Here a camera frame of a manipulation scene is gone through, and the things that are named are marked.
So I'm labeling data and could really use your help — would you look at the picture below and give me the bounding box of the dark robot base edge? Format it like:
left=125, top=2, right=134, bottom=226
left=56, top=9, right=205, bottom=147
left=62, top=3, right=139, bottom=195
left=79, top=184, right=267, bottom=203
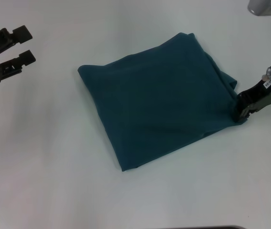
left=163, top=226, right=245, bottom=229

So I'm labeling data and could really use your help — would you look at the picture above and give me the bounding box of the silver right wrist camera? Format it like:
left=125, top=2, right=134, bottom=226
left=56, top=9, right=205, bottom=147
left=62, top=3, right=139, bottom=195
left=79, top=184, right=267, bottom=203
left=247, top=0, right=271, bottom=17

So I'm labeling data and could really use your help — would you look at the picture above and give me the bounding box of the teal blue printed t-shirt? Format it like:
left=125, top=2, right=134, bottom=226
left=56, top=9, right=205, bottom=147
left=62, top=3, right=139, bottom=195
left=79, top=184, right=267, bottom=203
left=77, top=32, right=249, bottom=172

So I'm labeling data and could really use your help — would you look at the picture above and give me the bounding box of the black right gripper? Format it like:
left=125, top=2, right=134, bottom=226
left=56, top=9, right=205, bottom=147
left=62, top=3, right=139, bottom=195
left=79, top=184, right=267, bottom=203
left=231, top=59, right=271, bottom=123

